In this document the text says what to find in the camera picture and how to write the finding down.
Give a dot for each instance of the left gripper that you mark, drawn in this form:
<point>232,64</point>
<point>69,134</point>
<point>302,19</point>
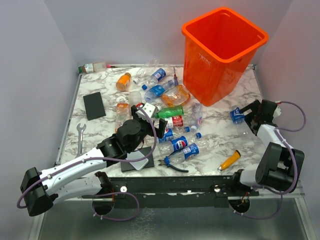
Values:
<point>160,131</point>

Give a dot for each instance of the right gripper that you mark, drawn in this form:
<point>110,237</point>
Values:
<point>256,104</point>

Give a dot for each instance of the large crushed orange bottle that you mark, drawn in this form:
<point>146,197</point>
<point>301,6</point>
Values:
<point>176,96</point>

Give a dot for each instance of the brown coffee bottle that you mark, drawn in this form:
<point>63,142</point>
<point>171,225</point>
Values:
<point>92,67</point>

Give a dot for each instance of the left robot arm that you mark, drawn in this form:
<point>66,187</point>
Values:
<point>41,189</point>

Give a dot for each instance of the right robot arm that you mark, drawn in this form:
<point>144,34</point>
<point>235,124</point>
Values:
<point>279,168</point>

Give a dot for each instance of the orange plastic bin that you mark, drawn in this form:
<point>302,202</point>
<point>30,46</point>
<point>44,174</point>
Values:
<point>219,45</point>

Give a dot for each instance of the green sprite bottle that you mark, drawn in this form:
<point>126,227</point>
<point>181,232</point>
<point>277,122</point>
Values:
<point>171,111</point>

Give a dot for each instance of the blue label water bottle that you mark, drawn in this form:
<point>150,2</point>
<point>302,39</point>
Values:
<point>157,91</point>

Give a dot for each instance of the clear plastic cup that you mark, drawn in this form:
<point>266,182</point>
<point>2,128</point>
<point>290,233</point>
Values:
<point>134,98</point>

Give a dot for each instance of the tall orange label bottle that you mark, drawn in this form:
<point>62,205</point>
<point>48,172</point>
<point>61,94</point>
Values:
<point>122,113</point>

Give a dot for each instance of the red label bottle centre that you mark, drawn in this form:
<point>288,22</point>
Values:
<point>174,121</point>

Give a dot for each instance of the blue pepsi bottle upper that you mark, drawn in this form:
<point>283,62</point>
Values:
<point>168,135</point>

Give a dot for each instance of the blue pepsi bottle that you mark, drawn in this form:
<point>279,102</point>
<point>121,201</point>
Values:
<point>168,135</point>
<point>173,145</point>

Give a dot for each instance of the blue pepsi bottle middle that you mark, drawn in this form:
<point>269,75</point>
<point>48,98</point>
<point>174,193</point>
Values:
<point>173,145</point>

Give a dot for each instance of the small orange juice bottle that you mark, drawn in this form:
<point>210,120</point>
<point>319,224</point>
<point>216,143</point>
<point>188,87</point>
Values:
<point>123,82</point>

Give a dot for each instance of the blue label bottle top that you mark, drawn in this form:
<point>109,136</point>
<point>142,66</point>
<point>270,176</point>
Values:
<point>158,75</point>

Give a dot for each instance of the red screwdriver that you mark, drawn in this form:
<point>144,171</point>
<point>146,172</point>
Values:
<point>175,77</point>

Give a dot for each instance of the clear crushed bottle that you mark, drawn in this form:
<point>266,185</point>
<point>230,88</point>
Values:
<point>196,116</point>

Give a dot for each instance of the white rounded box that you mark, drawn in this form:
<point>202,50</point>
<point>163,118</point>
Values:
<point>137,159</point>

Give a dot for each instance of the black foam pad upper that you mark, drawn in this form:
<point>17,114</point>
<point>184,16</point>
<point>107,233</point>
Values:
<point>94,106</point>

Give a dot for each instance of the silver wrench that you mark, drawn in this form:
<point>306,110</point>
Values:
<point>80,130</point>

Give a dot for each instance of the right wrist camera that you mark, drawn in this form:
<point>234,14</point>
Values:
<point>277,112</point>

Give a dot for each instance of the yellow handle utility knife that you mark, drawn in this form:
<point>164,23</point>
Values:
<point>232,159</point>

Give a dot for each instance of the blue handle pliers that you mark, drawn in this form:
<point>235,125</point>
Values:
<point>169,165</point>

